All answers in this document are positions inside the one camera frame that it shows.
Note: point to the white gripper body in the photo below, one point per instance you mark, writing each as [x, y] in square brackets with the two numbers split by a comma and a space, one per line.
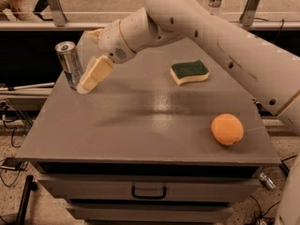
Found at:
[112, 42]

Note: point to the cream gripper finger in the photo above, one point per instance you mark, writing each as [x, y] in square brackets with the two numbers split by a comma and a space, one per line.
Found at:
[97, 70]
[95, 34]

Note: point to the silver redbull can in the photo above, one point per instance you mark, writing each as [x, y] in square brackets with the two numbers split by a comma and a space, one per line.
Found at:
[70, 62]

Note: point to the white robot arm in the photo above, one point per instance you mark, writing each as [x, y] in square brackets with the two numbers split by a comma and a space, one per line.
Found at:
[267, 72]

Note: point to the small silver can on floor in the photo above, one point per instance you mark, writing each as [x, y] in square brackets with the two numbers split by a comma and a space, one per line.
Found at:
[267, 181]

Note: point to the green yellow sponge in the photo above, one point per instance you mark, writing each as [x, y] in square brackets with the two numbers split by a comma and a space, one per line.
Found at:
[189, 72]

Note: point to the seated person in background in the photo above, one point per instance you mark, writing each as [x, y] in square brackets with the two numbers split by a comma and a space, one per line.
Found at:
[22, 10]

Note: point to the grey drawer cabinet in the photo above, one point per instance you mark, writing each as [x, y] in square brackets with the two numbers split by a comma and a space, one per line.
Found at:
[139, 128]

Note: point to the clear plastic water bottle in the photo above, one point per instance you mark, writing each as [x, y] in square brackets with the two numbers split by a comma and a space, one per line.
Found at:
[215, 6]

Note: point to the black pole on floor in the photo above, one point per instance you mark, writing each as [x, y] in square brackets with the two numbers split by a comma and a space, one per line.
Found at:
[29, 186]

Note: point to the orange fruit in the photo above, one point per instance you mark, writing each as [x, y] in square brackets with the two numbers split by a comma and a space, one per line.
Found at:
[227, 129]

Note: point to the metal railing frame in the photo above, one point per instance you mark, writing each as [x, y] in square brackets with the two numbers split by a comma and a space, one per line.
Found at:
[83, 15]

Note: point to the black drawer handle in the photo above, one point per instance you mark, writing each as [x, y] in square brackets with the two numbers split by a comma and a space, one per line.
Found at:
[142, 193]

